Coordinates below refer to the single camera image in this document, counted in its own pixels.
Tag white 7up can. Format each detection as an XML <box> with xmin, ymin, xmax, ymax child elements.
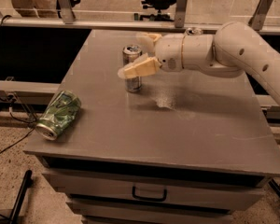
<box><xmin>185</xmin><ymin>27</ymin><xmax>203</xmax><ymax>35</ymax></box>

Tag black stand leg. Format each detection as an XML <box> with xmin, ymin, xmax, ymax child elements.
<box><xmin>0</xmin><ymin>170</ymin><xmax>33</xmax><ymax>224</ymax></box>

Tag grey drawer cabinet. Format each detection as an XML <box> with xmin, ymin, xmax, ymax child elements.
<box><xmin>25</xmin><ymin>31</ymin><xmax>280</xmax><ymax>224</ymax></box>

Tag person's leg beige trousers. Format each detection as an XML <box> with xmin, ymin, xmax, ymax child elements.
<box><xmin>11</xmin><ymin>0</ymin><xmax>57</xmax><ymax>18</ymax></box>

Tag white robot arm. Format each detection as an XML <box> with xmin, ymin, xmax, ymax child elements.
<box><xmin>118</xmin><ymin>21</ymin><xmax>280</xmax><ymax>106</ymax></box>

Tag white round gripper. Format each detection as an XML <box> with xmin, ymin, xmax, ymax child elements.
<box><xmin>118</xmin><ymin>32</ymin><xmax>184</xmax><ymax>79</ymax></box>

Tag crushed green soda can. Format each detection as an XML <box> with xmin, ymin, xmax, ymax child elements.
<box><xmin>35</xmin><ymin>91</ymin><xmax>81</xmax><ymax>140</ymax></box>

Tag black drawer handle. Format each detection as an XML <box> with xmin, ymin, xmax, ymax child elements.
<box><xmin>132</xmin><ymin>186</ymin><xmax>168</xmax><ymax>203</ymax></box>

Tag black cable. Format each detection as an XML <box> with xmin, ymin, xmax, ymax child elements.
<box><xmin>0</xmin><ymin>14</ymin><xmax>38</xmax><ymax>161</ymax></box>

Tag metal railing frame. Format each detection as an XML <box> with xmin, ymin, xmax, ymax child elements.
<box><xmin>0</xmin><ymin>0</ymin><xmax>280</xmax><ymax>35</ymax></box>

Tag silver redbull can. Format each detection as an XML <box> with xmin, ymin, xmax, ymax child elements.
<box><xmin>122</xmin><ymin>44</ymin><xmax>142</xmax><ymax>92</ymax></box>

